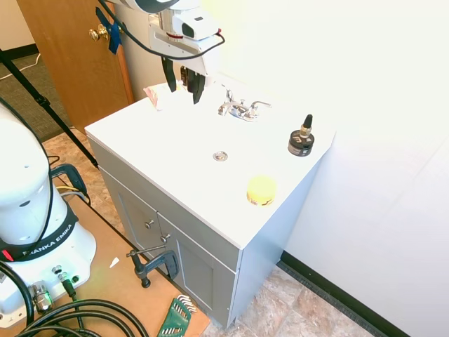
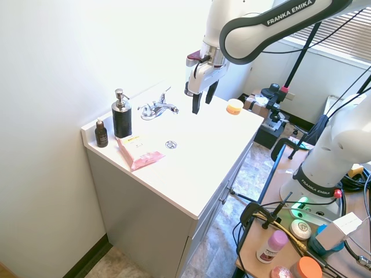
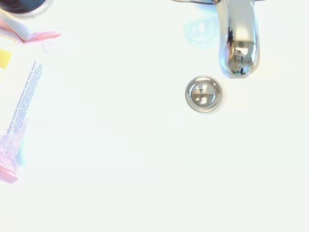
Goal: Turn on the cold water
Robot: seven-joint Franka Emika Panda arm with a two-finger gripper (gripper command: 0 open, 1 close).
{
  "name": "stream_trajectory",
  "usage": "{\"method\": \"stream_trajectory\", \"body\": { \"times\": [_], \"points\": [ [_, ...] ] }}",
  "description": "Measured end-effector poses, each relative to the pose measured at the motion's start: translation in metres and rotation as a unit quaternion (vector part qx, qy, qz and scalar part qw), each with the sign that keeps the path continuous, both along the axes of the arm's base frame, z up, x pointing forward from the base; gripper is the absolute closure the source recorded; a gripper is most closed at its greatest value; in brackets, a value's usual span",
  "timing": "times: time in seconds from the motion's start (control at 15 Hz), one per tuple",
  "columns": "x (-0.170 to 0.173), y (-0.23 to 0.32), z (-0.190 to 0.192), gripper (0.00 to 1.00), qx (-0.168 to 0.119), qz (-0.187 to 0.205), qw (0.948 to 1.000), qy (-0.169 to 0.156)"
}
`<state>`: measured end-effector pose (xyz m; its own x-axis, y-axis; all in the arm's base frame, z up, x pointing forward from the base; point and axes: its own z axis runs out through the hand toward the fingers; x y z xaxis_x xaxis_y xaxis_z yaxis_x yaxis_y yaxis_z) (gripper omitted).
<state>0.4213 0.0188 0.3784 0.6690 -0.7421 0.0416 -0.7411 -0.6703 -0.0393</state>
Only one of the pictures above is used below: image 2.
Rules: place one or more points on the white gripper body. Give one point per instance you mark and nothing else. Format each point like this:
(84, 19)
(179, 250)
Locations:
(203, 77)

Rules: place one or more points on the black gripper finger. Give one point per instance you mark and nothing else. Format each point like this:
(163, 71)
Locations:
(211, 92)
(196, 105)

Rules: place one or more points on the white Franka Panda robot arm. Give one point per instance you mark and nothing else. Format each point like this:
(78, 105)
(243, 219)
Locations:
(290, 26)

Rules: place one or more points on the orange cream jar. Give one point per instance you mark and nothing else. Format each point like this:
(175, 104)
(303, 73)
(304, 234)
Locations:
(234, 106)

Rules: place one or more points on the brown cardboard box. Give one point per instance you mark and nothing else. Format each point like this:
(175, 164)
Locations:
(255, 105)

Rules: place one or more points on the chrome sink drain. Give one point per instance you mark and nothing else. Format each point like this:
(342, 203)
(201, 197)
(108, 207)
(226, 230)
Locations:
(171, 144)

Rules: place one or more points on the black equipment case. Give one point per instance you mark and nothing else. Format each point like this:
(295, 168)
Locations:
(268, 134)

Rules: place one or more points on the black chrome soap dispenser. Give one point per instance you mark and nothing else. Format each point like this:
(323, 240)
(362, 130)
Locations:
(122, 114)

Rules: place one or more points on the pink wipes packet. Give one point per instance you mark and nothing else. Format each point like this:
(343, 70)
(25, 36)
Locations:
(139, 153)

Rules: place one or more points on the white sink vanity cabinet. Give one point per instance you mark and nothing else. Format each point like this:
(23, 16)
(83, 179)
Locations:
(162, 179)

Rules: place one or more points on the black c-clamp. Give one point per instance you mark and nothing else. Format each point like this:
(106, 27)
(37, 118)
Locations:
(255, 212)
(290, 146)

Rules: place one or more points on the small brown dropper bottle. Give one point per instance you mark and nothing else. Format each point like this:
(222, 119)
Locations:
(101, 134)

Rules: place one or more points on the window blinds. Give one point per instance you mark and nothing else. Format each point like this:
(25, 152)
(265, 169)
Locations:
(336, 32)

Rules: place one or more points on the pink capped deodorant bottle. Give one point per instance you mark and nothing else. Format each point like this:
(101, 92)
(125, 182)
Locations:
(272, 242)

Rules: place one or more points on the red emergency stop knob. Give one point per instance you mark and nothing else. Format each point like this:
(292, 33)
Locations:
(337, 193)

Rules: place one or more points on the round white soap bar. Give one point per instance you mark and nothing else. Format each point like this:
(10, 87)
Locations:
(301, 229)

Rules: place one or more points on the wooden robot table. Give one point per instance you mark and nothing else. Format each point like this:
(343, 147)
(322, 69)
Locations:
(290, 249)

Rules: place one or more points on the pink round soap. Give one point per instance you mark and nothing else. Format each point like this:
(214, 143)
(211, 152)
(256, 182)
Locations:
(281, 272)

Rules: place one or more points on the white cardboard box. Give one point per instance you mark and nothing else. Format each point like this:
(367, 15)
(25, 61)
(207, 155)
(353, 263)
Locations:
(339, 231)

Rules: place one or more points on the blue container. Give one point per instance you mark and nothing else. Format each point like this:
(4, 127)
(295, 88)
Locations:
(326, 244)

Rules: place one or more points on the orange lidded container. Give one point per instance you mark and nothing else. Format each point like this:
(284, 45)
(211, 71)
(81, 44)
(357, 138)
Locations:
(309, 267)

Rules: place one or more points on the dark red wrist camera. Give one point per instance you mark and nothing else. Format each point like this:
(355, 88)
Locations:
(194, 58)

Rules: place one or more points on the black camera tripod stand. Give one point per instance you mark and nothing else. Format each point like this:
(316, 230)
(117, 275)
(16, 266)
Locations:
(285, 84)

